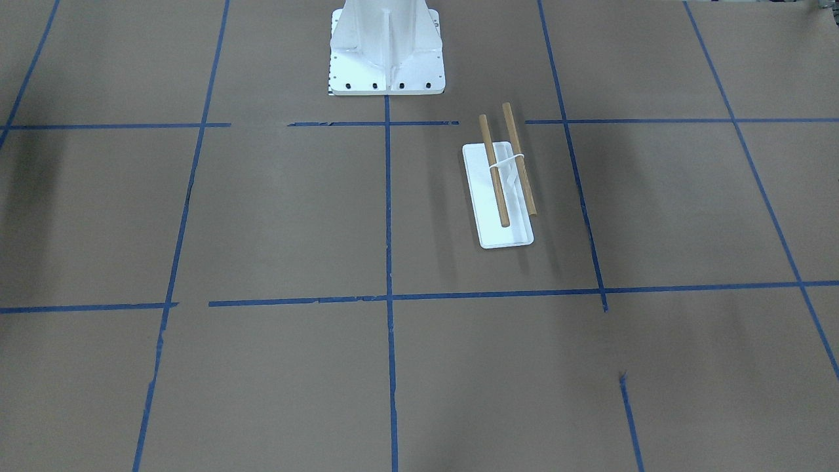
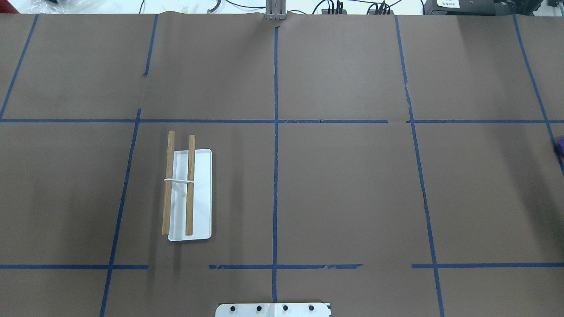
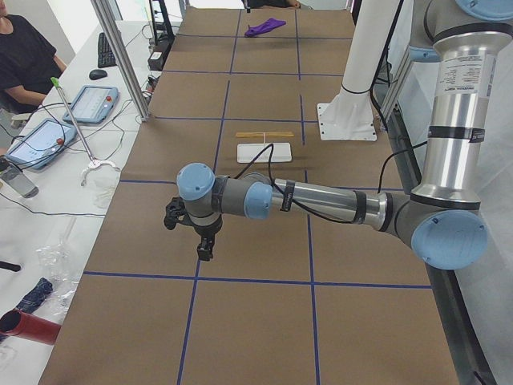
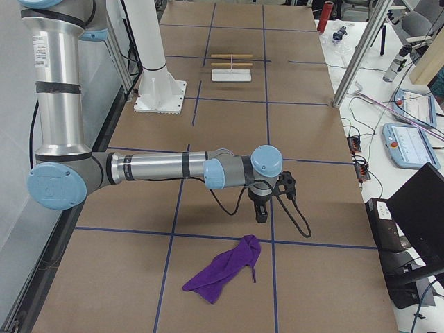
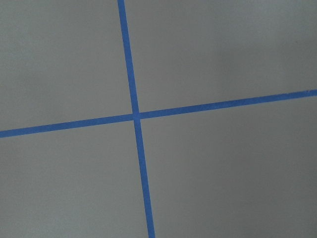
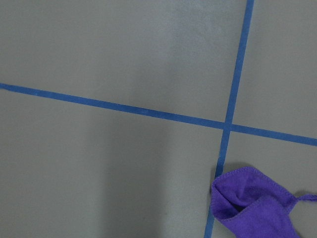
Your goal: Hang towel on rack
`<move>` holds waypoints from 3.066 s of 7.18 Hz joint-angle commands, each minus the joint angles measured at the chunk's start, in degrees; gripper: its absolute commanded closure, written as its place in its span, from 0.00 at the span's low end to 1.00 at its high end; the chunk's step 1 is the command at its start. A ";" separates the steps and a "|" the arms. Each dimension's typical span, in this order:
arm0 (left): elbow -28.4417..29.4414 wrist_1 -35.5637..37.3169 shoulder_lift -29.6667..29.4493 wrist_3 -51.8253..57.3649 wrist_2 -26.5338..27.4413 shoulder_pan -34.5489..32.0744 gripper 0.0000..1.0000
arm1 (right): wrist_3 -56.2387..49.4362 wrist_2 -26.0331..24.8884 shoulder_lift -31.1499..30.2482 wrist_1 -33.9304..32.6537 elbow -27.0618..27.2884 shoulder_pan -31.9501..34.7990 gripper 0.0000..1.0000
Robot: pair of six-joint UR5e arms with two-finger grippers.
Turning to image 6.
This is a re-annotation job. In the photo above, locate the purple microfiber towel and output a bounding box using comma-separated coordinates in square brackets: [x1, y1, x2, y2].
[211, 167, 317, 238]

